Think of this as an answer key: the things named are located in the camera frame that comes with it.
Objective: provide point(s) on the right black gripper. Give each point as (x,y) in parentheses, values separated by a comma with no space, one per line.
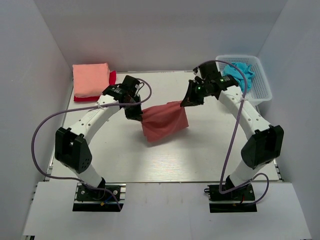
(190,99)

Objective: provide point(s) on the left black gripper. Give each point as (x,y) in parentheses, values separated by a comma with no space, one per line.
(136,114)

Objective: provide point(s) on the dusty red t shirt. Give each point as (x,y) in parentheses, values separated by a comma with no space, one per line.
(161,121)

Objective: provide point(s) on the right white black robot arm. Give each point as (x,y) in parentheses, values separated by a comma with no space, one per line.
(264,140)

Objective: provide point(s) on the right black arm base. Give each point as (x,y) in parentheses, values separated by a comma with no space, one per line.
(238,201)

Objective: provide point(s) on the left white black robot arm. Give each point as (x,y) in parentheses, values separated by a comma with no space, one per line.
(72,143)

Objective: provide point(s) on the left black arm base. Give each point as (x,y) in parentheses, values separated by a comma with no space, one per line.
(89,200)

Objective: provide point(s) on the folded bright red t shirt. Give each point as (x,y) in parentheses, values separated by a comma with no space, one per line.
(112,81)

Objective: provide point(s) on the folded salmon pink t shirt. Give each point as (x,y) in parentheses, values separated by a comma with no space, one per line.
(89,80)

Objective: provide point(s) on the white plastic mesh basket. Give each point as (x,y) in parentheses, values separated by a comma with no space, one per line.
(249,67)

